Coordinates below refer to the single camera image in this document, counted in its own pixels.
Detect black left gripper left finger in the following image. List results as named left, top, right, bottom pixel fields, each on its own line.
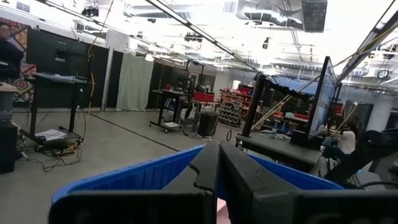
left=48, top=139, right=219, bottom=224

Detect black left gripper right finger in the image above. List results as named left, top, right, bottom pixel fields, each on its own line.
left=219, top=139, right=398, bottom=224

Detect pink rubber slide sandal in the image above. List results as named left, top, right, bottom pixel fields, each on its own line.
left=216, top=198, right=231, bottom=224

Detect blue plastic bin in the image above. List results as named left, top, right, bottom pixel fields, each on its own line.
left=51, top=143, right=345, bottom=206

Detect black waste bin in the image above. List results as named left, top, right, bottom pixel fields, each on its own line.
left=198, top=111, right=220, bottom=138

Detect red plastic bin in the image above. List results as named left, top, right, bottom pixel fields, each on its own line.
left=192, top=91, right=215, bottom=103

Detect grey desk top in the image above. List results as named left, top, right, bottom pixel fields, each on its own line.
left=235, top=133, right=323, bottom=174

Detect person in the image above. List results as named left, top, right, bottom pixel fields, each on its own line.
left=337, top=123, right=358, bottom=156
left=0, top=24, right=25, bottom=80

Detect black rolling desk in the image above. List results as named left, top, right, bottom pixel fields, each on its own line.
left=149, top=88, right=200, bottom=136

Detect desk monitor with blue screen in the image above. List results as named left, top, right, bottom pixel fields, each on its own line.
left=307, top=55, right=339, bottom=140

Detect black monitor pole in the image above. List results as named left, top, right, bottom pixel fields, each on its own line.
left=241, top=73, right=267, bottom=138

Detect red storage shelf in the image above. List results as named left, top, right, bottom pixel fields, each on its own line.
left=218, top=88, right=254, bottom=128

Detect pale green curtain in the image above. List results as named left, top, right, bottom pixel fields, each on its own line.
left=116, top=52, right=155, bottom=112

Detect black television stand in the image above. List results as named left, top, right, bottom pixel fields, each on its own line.
left=20, top=73, right=90, bottom=150

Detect black cabinet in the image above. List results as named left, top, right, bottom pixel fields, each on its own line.
left=0, top=123, right=19, bottom=174

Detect black television screen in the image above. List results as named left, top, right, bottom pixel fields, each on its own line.
left=25, top=29, right=91, bottom=79

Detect tangled floor cables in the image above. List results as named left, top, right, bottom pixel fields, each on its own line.
left=17, top=144, right=85, bottom=174

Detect grey aluminium frame strut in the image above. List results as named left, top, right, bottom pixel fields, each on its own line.
left=336, top=9, right=398, bottom=83

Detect long ceiling light rail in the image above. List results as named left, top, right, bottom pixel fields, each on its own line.
left=144, top=0, right=261, bottom=73

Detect silver ventilation duct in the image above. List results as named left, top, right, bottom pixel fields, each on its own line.
left=236, top=0, right=304, bottom=31

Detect colourful wall mural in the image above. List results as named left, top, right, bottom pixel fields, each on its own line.
left=0, top=17, right=35, bottom=104

